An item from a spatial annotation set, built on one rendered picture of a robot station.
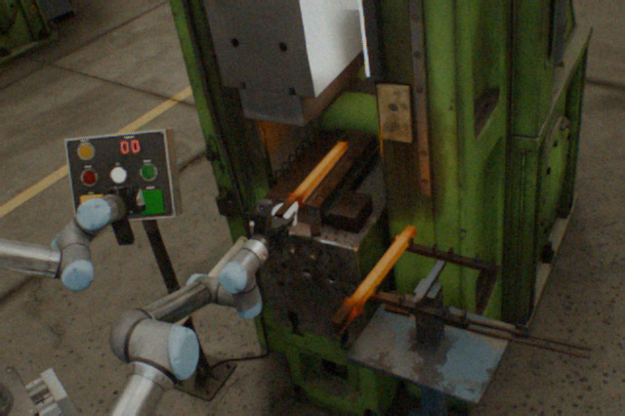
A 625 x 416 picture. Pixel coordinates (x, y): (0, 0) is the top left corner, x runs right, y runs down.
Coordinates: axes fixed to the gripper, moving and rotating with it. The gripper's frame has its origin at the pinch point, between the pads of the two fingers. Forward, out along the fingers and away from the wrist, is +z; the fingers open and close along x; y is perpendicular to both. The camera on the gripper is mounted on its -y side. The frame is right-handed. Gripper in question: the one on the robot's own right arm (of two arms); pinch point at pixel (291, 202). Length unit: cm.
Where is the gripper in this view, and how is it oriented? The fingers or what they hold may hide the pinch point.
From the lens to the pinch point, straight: 211.6
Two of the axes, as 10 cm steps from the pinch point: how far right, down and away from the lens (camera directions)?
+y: 1.4, 8.0, 5.9
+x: 8.7, 1.9, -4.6
